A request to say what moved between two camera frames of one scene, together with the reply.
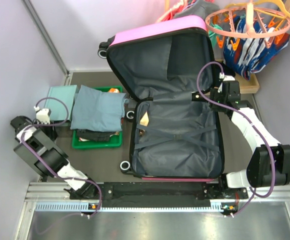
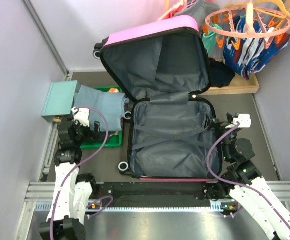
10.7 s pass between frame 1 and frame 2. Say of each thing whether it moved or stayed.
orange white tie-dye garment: stayed
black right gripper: moved
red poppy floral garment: stayed
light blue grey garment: stayed
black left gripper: moved
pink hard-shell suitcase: stayed
